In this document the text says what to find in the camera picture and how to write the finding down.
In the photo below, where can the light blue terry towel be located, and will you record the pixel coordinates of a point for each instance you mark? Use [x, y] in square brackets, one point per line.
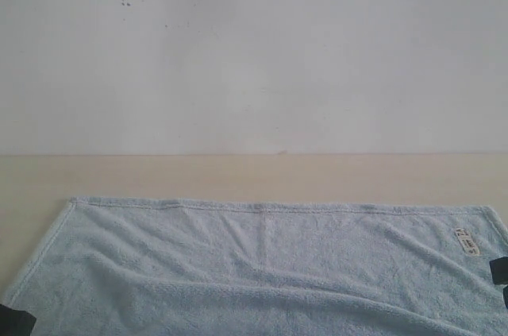
[117, 266]

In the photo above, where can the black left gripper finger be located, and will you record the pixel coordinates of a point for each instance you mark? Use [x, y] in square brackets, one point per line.
[15, 322]

